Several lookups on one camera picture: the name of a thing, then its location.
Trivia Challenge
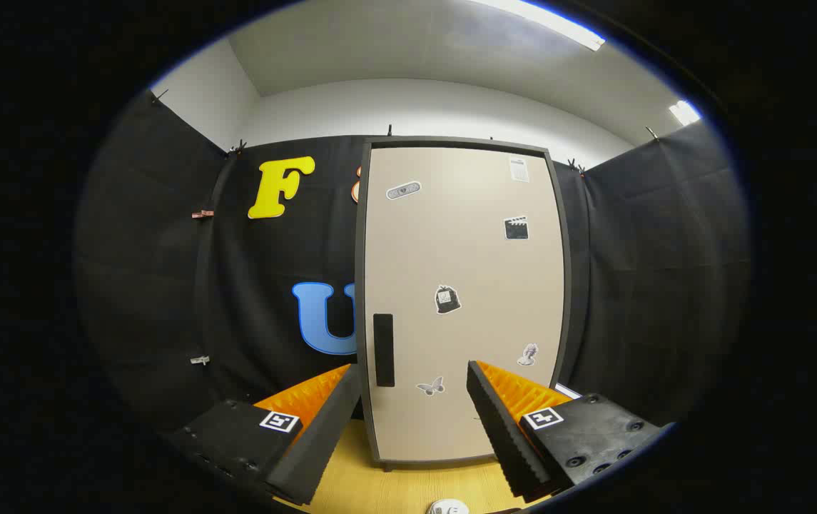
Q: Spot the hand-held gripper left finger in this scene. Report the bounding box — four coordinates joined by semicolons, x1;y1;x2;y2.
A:
169;363;365;506

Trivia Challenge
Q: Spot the black door handle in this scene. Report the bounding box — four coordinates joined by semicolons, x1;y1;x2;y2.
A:
372;313;396;388

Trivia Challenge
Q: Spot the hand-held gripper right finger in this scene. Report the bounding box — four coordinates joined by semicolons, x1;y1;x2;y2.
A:
466;359;667;503

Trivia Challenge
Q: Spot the small ceiling light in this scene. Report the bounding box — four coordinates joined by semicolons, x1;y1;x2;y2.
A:
669;100;703;127

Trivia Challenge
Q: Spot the long ceiling light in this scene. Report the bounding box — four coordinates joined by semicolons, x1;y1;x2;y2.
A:
469;0;607;52

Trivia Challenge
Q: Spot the black backdrop cloth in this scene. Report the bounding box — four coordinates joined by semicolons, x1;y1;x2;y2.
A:
73;89;751;458

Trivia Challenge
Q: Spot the grey shoe cabinet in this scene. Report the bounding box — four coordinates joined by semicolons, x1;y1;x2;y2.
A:
353;136;573;473

